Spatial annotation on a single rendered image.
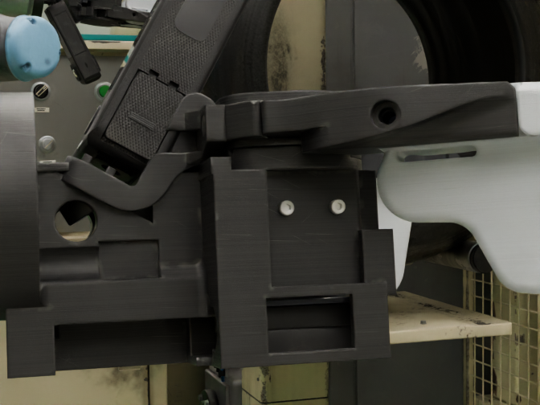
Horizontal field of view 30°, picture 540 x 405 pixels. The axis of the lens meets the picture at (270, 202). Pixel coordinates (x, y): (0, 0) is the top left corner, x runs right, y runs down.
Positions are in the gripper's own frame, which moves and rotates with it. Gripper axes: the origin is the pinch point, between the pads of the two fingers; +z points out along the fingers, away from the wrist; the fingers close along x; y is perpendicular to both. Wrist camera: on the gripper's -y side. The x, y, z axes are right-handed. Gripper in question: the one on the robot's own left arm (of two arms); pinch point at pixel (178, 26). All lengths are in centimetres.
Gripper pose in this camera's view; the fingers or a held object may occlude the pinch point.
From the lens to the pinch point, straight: 142.7
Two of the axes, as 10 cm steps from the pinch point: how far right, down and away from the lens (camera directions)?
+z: 9.5, 0.8, 3.1
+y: 0.9, -10.0, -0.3
